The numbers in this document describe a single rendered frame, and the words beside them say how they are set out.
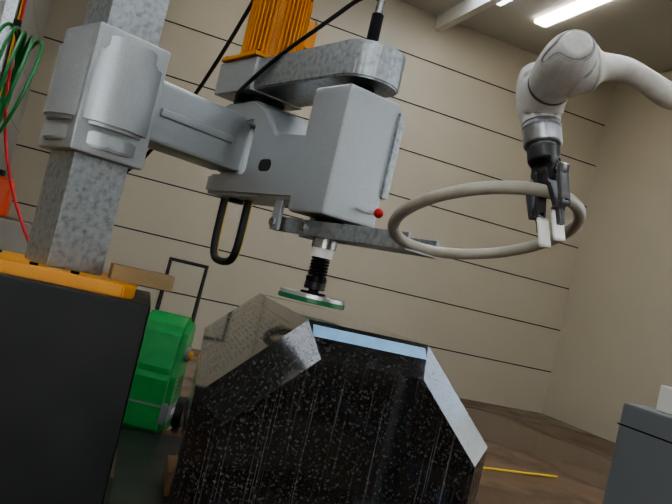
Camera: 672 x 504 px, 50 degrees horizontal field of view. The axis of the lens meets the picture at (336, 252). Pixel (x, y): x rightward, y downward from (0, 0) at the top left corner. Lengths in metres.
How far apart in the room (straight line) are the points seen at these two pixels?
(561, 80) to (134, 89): 1.37
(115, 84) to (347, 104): 0.73
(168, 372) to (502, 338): 5.43
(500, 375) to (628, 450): 6.58
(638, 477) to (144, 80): 1.84
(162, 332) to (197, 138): 1.39
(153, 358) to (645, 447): 2.46
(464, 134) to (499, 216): 1.01
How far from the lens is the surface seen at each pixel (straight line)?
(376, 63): 2.34
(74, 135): 2.40
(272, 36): 2.96
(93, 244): 2.49
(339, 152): 2.26
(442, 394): 1.94
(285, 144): 2.52
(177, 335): 3.78
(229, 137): 2.76
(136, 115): 2.45
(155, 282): 2.45
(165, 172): 7.15
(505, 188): 1.65
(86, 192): 2.46
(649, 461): 2.03
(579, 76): 1.64
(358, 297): 7.67
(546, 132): 1.73
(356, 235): 2.14
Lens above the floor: 0.93
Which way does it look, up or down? 2 degrees up
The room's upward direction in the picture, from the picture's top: 13 degrees clockwise
